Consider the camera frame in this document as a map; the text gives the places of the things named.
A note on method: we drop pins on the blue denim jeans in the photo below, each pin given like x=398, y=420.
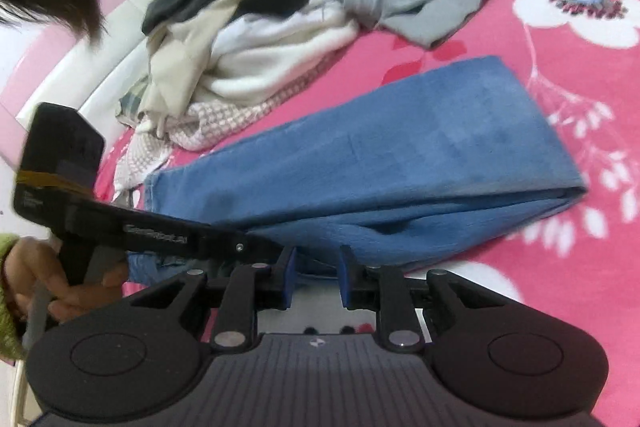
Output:
x=400, y=147

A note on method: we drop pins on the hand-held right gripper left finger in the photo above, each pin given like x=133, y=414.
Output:
x=286, y=272

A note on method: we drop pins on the pink white checked knit cloth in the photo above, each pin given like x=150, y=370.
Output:
x=220, y=122

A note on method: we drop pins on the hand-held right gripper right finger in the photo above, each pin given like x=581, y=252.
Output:
x=344, y=277

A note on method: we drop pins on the white fleece garment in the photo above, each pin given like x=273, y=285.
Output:
x=270, y=57

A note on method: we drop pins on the pink white padded headboard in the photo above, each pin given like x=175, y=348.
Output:
x=100, y=52

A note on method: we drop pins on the beige garment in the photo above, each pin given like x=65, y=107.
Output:
x=180, y=62

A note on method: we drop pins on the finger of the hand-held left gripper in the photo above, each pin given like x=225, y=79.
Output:
x=240, y=248

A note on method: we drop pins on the person's left hand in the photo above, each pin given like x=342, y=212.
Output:
x=35, y=262

